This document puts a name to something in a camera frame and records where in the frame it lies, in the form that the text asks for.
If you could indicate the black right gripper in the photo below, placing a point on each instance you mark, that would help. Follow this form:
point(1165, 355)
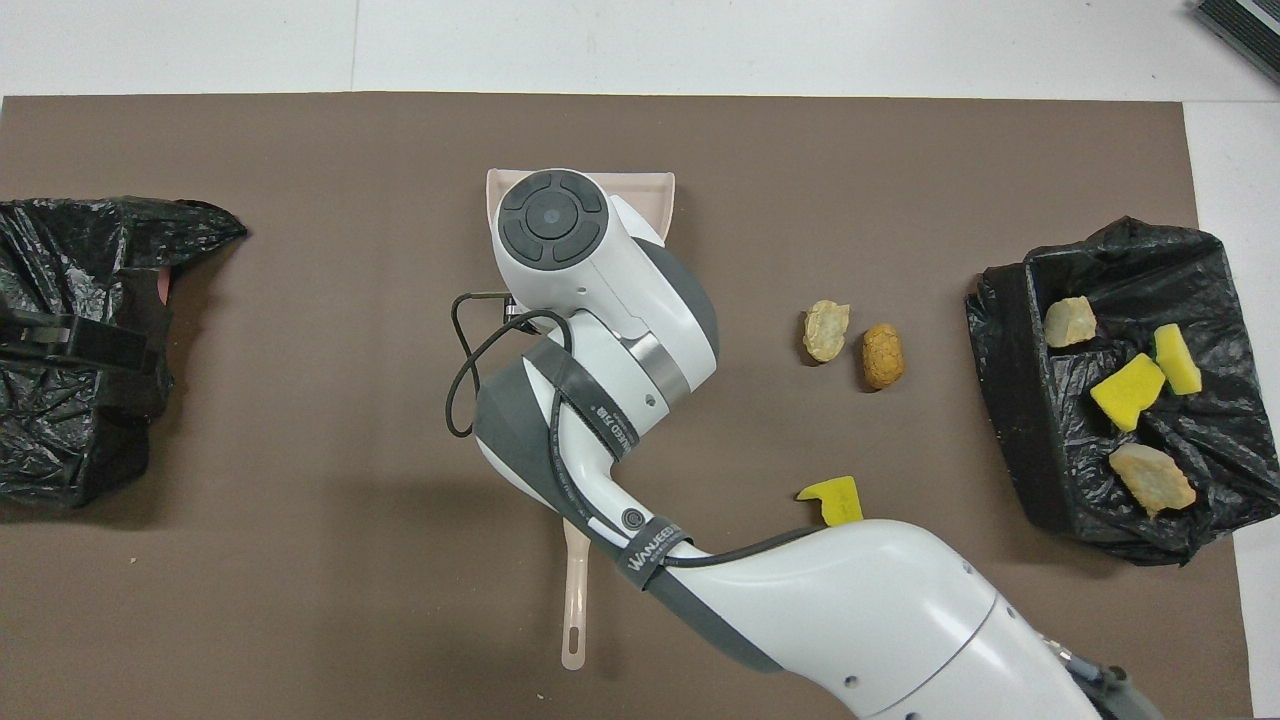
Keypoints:
point(516, 313)

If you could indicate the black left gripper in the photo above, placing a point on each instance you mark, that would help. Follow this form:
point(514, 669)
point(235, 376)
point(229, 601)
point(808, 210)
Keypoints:
point(35, 328)

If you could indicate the beige plastic dustpan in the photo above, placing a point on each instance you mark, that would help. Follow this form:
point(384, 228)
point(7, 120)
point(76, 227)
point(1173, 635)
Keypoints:
point(650, 200)

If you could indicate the pale bread chunk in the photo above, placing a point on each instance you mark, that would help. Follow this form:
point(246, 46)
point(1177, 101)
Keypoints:
point(1152, 479)
point(825, 331)

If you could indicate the beige hand brush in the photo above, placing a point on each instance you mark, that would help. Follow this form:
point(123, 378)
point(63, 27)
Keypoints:
point(575, 620)

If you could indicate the brown fried croquette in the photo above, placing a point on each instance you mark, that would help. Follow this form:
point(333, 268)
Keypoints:
point(883, 356)

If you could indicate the orange crusted bread piece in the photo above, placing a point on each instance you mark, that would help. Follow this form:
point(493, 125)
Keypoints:
point(1070, 321)

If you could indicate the yellow green sponge piece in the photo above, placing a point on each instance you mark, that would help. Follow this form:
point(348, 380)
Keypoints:
point(1178, 360)

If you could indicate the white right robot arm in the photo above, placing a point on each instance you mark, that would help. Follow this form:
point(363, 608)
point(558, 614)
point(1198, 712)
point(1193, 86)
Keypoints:
point(850, 610)

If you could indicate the black trash bag bin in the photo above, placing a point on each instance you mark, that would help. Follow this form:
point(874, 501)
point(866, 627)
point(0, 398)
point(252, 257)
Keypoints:
point(1020, 420)
point(70, 440)

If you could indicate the brown table mat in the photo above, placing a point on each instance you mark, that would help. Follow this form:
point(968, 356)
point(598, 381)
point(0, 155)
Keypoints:
point(300, 200)

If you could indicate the dark grey ribbed object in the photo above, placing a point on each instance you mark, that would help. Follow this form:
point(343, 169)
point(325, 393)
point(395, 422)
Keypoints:
point(1245, 25)

